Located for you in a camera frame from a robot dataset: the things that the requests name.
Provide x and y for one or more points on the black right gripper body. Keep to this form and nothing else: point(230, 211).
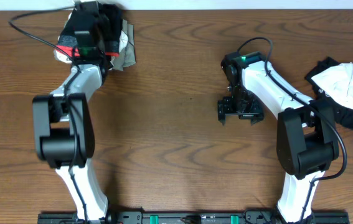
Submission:
point(242, 104)

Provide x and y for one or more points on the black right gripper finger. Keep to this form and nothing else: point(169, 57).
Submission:
point(221, 118)
point(255, 120)

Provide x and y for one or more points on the black pants with red waistband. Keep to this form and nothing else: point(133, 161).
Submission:
point(92, 29)

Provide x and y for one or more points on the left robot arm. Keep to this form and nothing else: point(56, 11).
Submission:
point(63, 130)

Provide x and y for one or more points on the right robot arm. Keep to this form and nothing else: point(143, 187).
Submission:
point(305, 141)

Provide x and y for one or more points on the black and white garment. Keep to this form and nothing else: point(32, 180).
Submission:
point(333, 81)

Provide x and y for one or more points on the white shirt with black print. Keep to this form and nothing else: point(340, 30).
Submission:
point(117, 32)

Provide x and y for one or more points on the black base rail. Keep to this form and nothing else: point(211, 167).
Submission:
point(246, 217)

